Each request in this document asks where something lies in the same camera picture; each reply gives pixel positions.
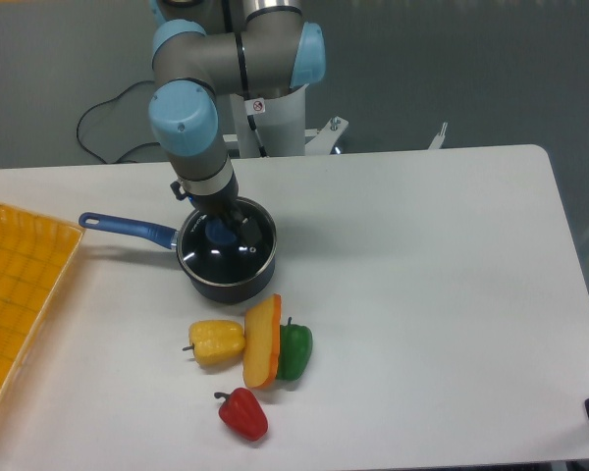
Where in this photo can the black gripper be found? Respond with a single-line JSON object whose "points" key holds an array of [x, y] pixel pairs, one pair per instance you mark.
{"points": [[219, 197]]}

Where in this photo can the glass lid blue knob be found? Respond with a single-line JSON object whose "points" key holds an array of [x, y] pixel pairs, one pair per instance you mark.
{"points": [[216, 257]]}

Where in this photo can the dark blue saucepan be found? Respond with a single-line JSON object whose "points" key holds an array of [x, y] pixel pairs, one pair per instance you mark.
{"points": [[167, 237]]}

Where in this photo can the orange pumpkin slice toy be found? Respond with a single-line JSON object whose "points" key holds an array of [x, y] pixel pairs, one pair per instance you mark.
{"points": [[262, 333]]}

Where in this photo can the red bell pepper toy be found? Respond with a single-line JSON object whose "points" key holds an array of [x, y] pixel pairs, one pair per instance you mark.
{"points": [[241, 412]]}

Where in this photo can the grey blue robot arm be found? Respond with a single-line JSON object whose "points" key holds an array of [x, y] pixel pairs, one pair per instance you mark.
{"points": [[204, 49]]}

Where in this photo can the yellow bell pepper toy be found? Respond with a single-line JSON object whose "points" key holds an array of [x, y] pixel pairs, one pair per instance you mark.
{"points": [[215, 341]]}

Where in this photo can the green bell pepper toy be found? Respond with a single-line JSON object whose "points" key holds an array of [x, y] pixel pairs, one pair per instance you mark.
{"points": [[295, 351]]}

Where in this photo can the yellow plastic basket tray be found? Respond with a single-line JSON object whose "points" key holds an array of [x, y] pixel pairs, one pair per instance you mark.
{"points": [[36, 252]]}

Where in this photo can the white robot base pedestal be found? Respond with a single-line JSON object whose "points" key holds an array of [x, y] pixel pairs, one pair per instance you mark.
{"points": [[276, 127]]}

